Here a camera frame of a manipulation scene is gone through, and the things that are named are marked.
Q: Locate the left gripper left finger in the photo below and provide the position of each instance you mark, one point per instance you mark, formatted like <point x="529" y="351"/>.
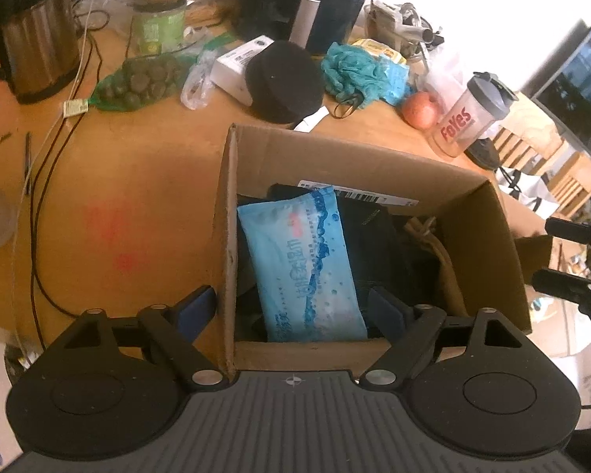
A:
<point x="193" y="314"/>

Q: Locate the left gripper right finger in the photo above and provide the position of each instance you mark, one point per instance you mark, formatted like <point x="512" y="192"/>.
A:
<point x="389" y="314"/>

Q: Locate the blue wet wipes pack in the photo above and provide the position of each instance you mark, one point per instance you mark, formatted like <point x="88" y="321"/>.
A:
<point x="302" y="269"/>

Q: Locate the black round foam cushion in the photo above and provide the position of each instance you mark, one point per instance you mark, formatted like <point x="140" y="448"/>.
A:
<point x="284" y="82"/>

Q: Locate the cardboard box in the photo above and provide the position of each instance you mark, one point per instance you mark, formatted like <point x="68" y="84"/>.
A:
<point x="452" y="212"/>

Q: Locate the wooden chair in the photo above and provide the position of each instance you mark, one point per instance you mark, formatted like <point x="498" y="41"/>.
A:
<point x="528" y="140"/>

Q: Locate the black round stand base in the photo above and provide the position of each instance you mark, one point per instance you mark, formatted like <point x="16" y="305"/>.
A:
<point x="483" y="153"/>

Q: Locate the television screen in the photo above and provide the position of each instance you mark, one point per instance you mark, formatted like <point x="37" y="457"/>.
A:
<point x="561" y="87"/>

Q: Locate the red apple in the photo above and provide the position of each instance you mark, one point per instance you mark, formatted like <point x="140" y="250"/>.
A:
<point x="421" y="110"/>

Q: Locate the clear crumpled plastic bag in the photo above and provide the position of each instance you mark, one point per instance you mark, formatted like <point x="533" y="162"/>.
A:
<point x="196" y="89"/>

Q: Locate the grey lid shaker bottle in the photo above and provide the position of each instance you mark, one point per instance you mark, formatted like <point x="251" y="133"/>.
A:
<point x="485" y="101"/>

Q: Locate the green net bag of nuts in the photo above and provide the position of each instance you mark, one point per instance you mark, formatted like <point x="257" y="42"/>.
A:
<point x="141" y="82"/>

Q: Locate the white product box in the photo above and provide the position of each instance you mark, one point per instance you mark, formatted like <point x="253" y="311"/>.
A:
<point x="228" y="71"/>

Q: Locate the teal bath loofah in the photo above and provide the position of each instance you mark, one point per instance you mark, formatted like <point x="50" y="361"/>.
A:
<point x="350" y="73"/>

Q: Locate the yellow wipes pack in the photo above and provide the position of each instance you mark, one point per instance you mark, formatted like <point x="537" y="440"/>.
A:
<point x="379" y="50"/>

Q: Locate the green label jar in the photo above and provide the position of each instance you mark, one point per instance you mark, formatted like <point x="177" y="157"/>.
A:
<point x="157" y="25"/>

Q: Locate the steel electric kettle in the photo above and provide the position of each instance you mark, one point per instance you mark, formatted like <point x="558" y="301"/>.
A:
<point x="39" y="52"/>

